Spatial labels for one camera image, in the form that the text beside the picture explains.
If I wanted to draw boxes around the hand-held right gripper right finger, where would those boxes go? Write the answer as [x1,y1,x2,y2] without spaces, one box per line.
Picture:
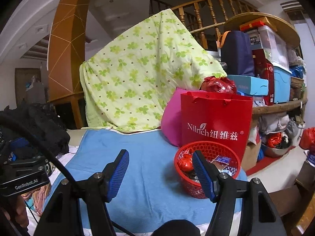
[192,150,287,236]

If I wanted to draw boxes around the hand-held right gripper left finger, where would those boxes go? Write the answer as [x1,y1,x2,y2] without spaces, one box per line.
[33,149,130,236]

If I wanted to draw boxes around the red mesh basket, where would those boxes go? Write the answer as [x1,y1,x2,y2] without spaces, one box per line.
[174,141,241,199]

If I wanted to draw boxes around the knotted red plastic bag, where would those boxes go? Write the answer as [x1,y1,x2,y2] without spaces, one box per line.
[178,149,197,171]

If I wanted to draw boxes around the blue cardboard box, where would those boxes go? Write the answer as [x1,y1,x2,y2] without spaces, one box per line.
[212,155,233,165]

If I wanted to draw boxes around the person's left hand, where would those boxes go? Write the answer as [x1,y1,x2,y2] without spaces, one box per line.
[0,194,29,229]

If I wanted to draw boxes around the pink orange patterned scarf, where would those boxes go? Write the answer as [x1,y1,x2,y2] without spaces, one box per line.
[21,182,53,217]

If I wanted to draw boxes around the blue cloth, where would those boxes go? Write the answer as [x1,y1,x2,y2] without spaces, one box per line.
[10,136,31,153]

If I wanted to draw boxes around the blue blanket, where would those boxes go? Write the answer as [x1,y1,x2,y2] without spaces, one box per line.
[43,129,248,234]

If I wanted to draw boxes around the black fuzzy garment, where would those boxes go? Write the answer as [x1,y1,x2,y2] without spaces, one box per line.
[0,101,70,158]

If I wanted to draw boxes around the red floor mat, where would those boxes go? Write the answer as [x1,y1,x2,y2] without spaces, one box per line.
[246,147,296,176]

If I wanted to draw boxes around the pink pillow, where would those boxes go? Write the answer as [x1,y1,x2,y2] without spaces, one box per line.
[160,87,184,148]

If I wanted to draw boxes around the red paper bag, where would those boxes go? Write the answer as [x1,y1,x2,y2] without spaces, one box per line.
[180,91,254,161]

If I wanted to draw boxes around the metal basin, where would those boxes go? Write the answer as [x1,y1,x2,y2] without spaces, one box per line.
[261,138,292,158]

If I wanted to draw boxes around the small red plastic bag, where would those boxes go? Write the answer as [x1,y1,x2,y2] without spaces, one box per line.
[299,127,315,150]
[267,132,283,148]

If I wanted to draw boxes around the wooden side table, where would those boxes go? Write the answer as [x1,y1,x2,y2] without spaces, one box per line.
[49,92,85,129]

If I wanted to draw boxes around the grey plastic bag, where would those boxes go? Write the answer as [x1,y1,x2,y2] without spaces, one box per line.
[258,114,299,138]

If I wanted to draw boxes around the large red plastic bag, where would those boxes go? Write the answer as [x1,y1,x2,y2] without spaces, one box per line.
[199,73,238,94]

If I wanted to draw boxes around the brown wooden door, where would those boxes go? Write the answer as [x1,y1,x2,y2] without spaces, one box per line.
[15,67,42,91]

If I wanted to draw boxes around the green floral quilt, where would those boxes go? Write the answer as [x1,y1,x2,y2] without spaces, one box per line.
[79,8,227,131]

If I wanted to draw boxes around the brown wooden furniture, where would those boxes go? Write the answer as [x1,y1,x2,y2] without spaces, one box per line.
[271,161,315,236]

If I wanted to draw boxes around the round wooden shelf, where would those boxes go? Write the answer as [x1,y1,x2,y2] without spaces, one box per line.
[223,12,308,115]

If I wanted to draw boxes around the light blue flat box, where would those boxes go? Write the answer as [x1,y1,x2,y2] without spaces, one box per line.
[226,74,269,96]

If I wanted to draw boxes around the dark red box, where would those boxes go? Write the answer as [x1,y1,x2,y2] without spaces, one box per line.
[252,49,275,105]

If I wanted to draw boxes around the light blue plastic bin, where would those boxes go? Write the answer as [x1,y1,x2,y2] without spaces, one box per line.
[272,65,292,104]

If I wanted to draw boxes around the orange wooden cabinet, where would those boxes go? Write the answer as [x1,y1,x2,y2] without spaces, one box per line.
[47,0,94,104]

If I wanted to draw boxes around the woven basket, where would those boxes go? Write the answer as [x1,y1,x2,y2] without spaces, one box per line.
[290,77,306,101]

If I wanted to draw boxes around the clear plastic storage box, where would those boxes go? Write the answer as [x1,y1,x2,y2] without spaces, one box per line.
[246,25,289,69]

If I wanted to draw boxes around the orange box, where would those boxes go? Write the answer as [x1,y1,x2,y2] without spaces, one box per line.
[240,17,272,31]

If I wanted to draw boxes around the wooden stair railing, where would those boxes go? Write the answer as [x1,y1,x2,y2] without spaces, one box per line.
[150,0,259,50]

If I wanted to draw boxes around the navy bag orange handles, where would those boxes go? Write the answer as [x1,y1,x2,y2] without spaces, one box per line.
[218,31,255,77]

